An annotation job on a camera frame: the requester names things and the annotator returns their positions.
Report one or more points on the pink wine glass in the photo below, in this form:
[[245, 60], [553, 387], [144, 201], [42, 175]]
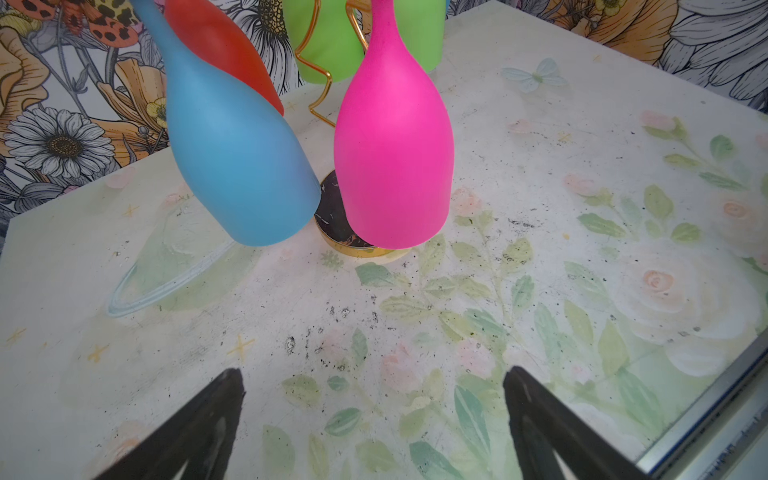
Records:
[[393, 144]]

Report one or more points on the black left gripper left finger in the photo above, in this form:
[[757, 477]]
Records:
[[196, 442]]

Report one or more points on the gold wire wine glass rack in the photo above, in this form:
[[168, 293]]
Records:
[[330, 216]]

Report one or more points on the blue wine glass left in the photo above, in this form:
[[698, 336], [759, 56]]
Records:
[[237, 154]]

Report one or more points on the green wine glass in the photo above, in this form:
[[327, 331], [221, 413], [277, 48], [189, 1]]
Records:
[[421, 26], [334, 45]]

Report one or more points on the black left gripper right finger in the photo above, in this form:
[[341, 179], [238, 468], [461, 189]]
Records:
[[547, 433]]

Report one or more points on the silver aluminium front rail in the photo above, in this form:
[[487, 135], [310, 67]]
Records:
[[723, 435]]

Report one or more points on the red wine glass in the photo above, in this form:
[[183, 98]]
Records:
[[210, 34]]

